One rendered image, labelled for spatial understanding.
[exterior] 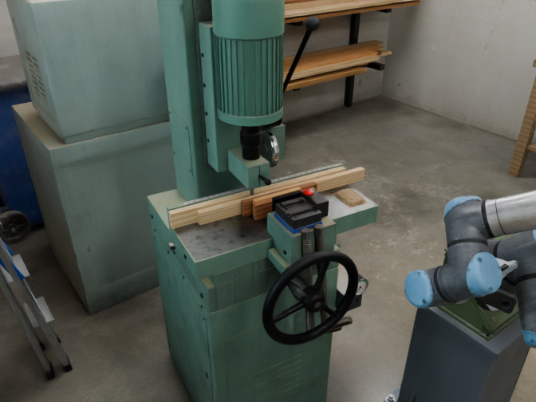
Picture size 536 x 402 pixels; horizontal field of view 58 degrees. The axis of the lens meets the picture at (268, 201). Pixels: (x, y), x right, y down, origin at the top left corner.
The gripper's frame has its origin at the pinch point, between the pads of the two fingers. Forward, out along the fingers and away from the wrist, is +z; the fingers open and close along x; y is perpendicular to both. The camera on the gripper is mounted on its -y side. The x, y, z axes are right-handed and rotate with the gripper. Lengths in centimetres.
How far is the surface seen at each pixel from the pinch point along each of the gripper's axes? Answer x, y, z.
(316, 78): -32, 262, 104
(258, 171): -13, 45, -61
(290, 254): 3, 26, -58
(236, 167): -11, 53, -64
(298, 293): 5, 12, -63
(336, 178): -12, 50, -29
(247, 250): 6, 35, -65
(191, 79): -32, 67, -77
